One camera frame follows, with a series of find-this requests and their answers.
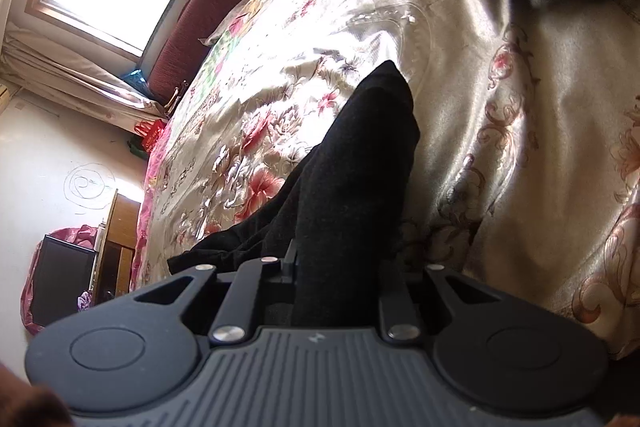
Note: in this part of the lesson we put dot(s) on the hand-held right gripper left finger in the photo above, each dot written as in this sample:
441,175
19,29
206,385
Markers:
260,269

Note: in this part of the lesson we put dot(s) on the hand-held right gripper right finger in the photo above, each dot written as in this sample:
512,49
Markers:
395,302

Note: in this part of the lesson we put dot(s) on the black pants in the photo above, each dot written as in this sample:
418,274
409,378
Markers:
360,167

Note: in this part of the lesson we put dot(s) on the wooden side cabinet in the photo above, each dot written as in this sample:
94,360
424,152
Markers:
122,217

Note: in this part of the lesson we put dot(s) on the red shopping bag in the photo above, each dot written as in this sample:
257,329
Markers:
152,132

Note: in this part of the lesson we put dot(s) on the green bag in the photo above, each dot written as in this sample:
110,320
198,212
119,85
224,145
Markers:
135,147

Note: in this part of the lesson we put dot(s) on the purple cloth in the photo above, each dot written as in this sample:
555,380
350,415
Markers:
86,299

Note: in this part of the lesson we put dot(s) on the brown handbag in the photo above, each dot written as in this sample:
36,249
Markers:
176,99

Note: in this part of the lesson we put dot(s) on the black monitor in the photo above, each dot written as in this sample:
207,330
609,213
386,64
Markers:
60,277

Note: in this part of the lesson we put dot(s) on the blue plastic bag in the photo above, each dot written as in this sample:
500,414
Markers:
137,79

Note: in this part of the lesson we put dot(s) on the floral satin bedspread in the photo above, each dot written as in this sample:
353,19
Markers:
525,82

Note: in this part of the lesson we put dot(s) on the brown fuzzy cloth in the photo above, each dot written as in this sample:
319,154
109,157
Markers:
30,402

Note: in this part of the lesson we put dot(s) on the maroon window seat cushion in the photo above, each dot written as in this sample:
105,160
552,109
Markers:
215,7

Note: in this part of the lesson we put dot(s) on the beige patterned curtain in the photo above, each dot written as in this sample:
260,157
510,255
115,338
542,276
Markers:
60,67

